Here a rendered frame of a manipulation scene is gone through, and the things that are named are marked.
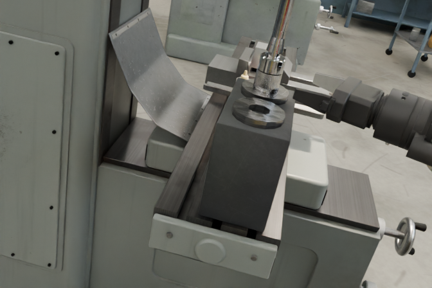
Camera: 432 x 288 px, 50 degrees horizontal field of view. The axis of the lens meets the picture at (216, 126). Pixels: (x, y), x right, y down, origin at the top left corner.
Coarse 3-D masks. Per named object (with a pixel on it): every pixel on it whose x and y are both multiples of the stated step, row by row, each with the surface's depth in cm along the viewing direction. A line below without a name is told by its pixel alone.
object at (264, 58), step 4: (264, 52) 84; (260, 56) 82; (264, 56) 82; (268, 56) 82; (280, 56) 84; (260, 60) 82; (264, 60) 81; (268, 60) 81; (272, 60) 81; (276, 60) 81; (280, 60) 81; (284, 60) 82; (268, 64) 81; (272, 64) 81; (276, 64) 81; (280, 64) 81; (284, 64) 82
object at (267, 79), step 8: (264, 64) 82; (256, 72) 84; (264, 72) 82; (272, 72) 82; (280, 72) 82; (256, 80) 84; (264, 80) 83; (272, 80) 82; (280, 80) 84; (256, 88) 84; (264, 88) 83; (272, 88) 83
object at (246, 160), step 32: (256, 96) 82; (288, 96) 85; (224, 128) 73; (256, 128) 73; (288, 128) 75; (224, 160) 75; (256, 160) 74; (224, 192) 78; (256, 192) 77; (256, 224) 80
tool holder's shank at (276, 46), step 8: (280, 0) 78; (288, 0) 77; (280, 8) 78; (288, 8) 78; (280, 16) 78; (288, 16) 78; (280, 24) 79; (288, 24) 80; (280, 32) 80; (272, 40) 81; (280, 40) 80; (272, 48) 81; (280, 48) 81; (272, 56) 82
